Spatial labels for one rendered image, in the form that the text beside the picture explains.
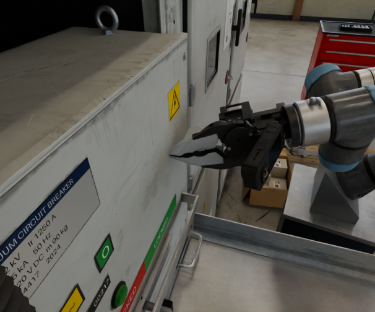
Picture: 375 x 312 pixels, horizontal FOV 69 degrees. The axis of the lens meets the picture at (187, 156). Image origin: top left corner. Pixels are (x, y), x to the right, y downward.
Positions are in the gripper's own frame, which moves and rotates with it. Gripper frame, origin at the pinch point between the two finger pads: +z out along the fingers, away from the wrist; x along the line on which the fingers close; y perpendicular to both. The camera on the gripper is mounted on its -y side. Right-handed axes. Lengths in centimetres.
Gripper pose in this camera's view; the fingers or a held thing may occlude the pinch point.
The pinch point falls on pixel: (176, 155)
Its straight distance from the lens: 46.7
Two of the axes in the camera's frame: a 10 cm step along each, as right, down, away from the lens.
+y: 0.4, -6.1, 7.9
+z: -9.6, 1.8, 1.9
